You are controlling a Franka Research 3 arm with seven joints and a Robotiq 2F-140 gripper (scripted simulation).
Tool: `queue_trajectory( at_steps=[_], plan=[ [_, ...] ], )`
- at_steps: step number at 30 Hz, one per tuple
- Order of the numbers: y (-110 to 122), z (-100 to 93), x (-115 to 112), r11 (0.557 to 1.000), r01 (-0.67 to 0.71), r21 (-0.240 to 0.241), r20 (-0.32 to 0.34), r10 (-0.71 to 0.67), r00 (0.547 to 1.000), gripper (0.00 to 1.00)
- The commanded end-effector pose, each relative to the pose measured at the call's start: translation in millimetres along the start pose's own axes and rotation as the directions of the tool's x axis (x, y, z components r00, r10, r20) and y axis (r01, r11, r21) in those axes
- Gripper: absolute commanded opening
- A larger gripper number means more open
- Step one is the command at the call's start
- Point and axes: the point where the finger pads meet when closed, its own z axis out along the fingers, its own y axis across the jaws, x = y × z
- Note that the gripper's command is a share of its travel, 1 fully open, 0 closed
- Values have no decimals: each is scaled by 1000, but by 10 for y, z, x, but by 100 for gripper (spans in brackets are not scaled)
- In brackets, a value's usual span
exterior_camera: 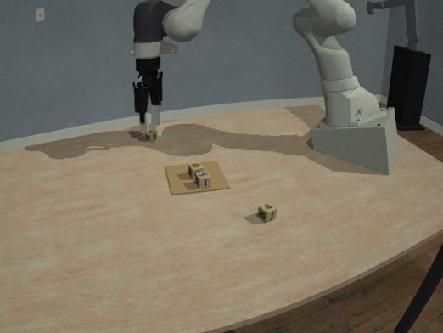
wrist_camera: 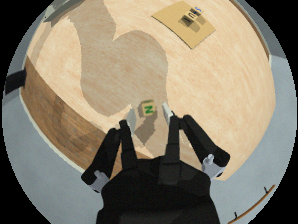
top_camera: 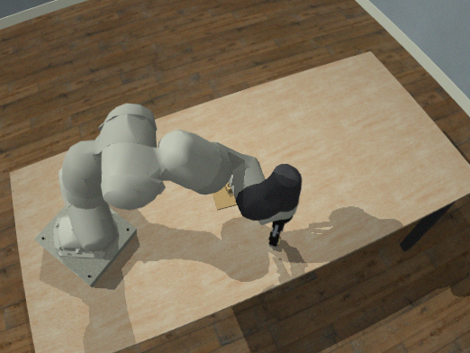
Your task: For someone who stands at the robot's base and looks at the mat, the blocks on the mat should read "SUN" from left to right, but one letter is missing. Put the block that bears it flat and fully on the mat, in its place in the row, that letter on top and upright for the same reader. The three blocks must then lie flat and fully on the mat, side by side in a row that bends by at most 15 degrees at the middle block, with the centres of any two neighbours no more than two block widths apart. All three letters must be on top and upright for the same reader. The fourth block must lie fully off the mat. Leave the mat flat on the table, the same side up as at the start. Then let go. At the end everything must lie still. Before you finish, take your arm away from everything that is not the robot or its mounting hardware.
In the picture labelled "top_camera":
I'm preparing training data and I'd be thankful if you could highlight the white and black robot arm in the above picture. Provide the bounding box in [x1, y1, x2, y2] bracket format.
[53, 104, 302, 259]

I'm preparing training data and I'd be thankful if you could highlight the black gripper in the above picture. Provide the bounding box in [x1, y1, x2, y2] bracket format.
[268, 217, 293, 249]

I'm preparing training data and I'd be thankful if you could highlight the tan flat square mat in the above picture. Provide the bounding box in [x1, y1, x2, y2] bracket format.
[212, 187, 237, 210]

